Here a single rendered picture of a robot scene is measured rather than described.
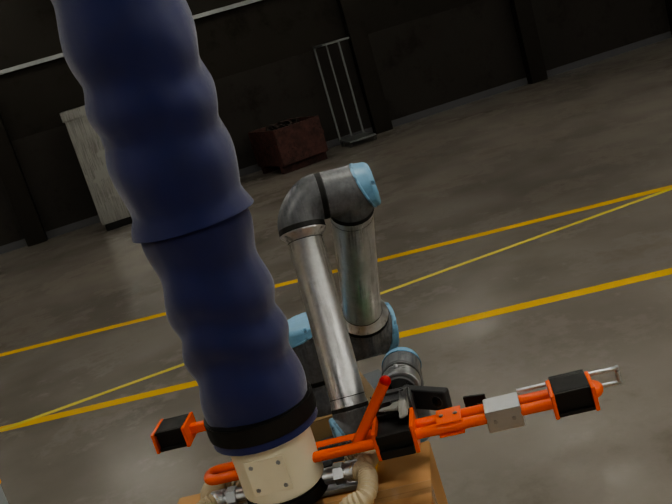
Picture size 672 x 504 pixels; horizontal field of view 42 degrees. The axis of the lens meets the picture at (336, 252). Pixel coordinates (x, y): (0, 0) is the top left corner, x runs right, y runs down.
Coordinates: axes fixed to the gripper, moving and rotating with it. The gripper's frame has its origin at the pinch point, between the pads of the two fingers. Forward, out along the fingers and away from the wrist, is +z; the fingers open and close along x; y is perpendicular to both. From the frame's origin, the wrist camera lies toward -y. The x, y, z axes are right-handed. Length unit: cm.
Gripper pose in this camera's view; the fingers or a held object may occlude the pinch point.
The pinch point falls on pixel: (409, 430)
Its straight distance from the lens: 177.3
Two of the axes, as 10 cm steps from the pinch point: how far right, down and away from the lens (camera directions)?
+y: -9.6, 2.5, 1.5
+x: -2.8, -9.3, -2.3
